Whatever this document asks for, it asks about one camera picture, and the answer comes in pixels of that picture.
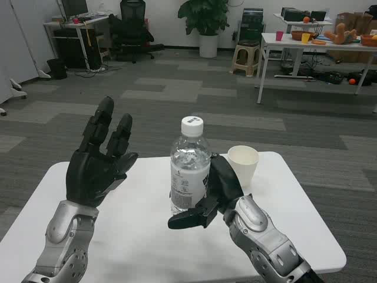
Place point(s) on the cardboard boxes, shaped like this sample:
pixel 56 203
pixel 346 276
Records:
pixel 353 22

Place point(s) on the black cabinet under desk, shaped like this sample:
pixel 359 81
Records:
pixel 67 50

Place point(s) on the orange plush toy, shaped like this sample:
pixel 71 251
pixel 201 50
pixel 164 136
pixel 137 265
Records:
pixel 338 35

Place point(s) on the beige plastic stool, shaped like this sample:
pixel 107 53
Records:
pixel 246 53

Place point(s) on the green plant in white pot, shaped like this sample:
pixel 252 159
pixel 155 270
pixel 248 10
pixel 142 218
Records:
pixel 206 17

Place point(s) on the white partition board on casters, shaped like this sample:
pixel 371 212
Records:
pixel 17 44

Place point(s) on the orange ball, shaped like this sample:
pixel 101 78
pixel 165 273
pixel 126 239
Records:
pixel 351 82

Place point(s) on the large black box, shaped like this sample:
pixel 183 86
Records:
pixel 294 14

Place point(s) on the brown woven basket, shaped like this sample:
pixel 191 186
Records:
pixel 297 35

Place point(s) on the white table with black boxes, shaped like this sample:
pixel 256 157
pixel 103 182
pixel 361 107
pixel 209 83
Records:
pixel 294 23

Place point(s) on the black office chair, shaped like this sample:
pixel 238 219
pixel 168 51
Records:
pixel 132 29

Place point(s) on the black bag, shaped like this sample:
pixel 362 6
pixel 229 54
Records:
pixel 363 78

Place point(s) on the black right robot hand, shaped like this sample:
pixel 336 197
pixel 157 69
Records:
pixel 224 182

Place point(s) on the pink cup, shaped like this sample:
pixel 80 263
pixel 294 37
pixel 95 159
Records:
pixel 279 36

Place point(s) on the orange basket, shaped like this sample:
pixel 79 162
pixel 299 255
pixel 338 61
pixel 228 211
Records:
pixel 369 40

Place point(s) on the yellow cup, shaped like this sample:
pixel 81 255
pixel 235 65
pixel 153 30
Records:
pixel 306 38

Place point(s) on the orange fruit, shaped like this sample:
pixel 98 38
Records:
pixel 306 19

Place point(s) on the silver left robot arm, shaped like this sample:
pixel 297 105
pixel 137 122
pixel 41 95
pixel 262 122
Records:
pixel 63 236

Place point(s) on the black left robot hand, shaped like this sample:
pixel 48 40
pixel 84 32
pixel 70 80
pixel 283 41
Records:
pixel 88 174

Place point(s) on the black computer monitor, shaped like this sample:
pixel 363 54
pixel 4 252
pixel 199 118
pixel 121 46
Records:
pixel 73 7

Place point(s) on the large white table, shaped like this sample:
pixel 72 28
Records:
pixel 282 42

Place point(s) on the black trash bin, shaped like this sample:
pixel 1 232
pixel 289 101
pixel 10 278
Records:
pixel 57 69

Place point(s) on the white desk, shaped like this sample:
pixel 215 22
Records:
pixel 70 24

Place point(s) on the white paper cup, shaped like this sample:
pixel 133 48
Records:
pixel 246 168

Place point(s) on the white power strip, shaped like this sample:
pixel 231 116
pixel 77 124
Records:
pixel 97 69

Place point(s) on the clear water bottle white cap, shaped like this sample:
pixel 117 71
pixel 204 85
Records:
pixel 188 165

